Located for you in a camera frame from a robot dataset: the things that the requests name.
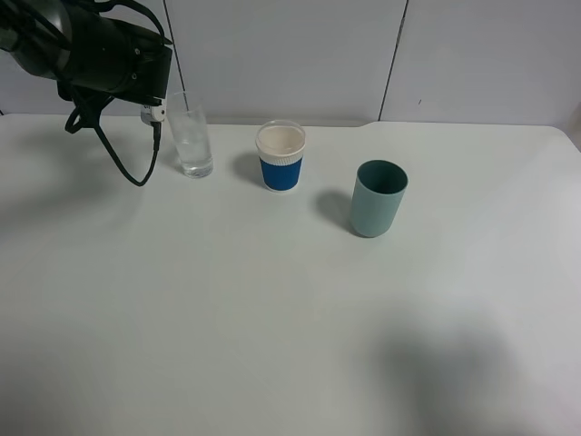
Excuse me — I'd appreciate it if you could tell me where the teal green plastic cup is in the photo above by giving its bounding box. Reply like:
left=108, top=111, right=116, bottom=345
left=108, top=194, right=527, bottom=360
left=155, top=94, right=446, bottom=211
left=350, top=160, right=409, bottom=238

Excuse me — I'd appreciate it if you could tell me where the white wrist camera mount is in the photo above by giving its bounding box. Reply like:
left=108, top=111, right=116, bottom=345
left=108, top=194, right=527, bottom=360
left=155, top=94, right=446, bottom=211
left=140, top=103, right=166, bottom=125

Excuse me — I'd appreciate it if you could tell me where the tall clear drinking glass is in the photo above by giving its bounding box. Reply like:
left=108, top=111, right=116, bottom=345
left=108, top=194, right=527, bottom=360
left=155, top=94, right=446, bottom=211
left=166, top=91, right=213, bottom=178

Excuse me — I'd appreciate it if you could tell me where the blue and white paper cup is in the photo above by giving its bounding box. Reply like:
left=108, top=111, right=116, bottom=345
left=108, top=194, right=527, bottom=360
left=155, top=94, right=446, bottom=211
left=255, top=120, right=306, bottom=193

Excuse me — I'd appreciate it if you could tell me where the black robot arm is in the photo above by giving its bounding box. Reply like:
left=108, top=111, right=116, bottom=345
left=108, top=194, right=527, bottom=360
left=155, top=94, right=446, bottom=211
left=1, top=1, right=172, bottom=106

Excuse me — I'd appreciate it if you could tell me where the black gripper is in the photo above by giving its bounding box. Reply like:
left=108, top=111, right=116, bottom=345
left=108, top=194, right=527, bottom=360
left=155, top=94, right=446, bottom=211
left=63, top=15, right=172, bottom=104

